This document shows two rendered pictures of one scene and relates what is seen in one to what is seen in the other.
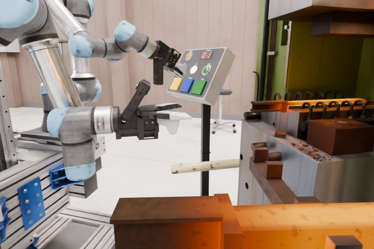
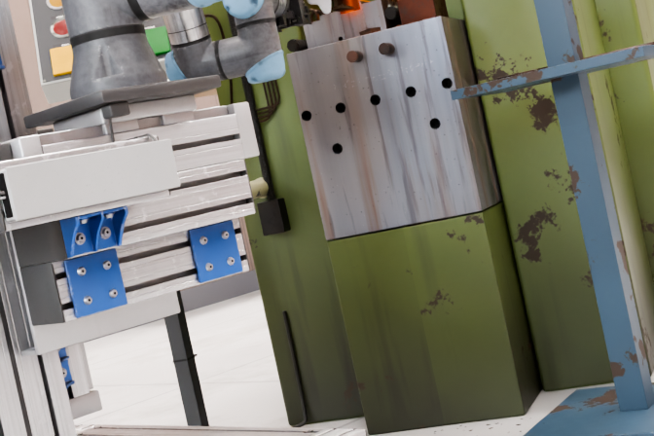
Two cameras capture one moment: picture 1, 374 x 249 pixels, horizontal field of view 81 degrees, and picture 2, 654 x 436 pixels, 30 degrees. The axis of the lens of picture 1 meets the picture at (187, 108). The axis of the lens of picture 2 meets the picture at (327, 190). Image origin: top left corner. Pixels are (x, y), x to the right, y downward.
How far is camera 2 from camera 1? 2.36 m
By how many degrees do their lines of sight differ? 59
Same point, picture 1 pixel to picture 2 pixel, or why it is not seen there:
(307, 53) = not seen: outside the picture
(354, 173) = (455, 33)
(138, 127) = (299, 5)
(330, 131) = not seen: outside the picture
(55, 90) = not seen: outside the picture
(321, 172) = (445, 26)
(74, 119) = not seen: outside the picture
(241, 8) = not seen: outside the picture
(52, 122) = not seen: outside the picture
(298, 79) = not seen: hidden behind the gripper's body
